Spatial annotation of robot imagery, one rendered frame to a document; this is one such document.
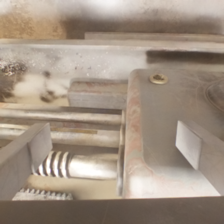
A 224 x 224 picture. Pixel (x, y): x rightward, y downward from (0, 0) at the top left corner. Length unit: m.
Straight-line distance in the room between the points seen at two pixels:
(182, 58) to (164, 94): 0.26
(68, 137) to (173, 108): 0.18
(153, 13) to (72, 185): 0.76
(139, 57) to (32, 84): 0.36
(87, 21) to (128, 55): 0.45
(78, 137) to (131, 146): 0.14
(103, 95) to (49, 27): 0.58
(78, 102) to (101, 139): 0.23
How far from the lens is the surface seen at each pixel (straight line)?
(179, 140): 0.16
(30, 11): 0.98
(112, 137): 0.29
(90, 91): 0.48
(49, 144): 0.16
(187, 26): 0.91
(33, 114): 0.38
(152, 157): 0.17
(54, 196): 0.32
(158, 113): 0.21
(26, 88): 0.64
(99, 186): 0.34
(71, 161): 0.26
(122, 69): 0.50
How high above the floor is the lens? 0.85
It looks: 50 degrees down
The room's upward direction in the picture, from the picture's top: 171 degrees counter-clockwise
